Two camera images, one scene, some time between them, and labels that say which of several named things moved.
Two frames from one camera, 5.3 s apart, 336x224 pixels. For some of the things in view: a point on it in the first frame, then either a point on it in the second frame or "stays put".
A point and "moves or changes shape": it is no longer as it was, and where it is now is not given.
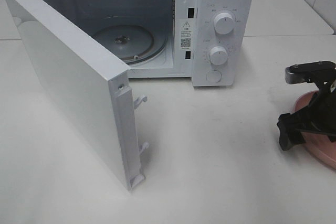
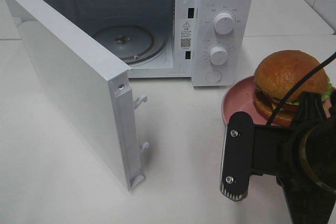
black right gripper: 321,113 -> 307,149
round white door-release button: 213,76 stays put
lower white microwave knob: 218,55 stays put
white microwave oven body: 197,25 stays put
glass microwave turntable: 132,44 stays put
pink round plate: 318,145 moves or changes shape
